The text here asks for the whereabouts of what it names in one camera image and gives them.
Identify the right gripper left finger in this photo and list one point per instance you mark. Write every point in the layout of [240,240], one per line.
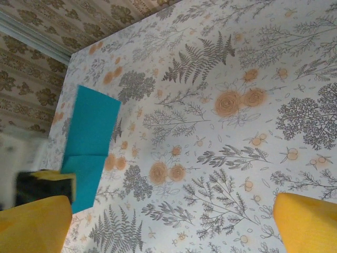
[31,226]

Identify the aluminium corner post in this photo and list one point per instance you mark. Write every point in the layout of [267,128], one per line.
[31,38]

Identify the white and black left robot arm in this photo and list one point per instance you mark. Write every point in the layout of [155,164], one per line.
[15,155]

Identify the teal square paper sheet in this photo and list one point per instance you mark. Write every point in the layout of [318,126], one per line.
[89,126]

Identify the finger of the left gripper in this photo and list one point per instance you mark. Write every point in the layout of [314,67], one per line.
[44,187]

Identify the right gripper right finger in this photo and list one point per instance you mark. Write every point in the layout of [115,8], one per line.
[310,226]

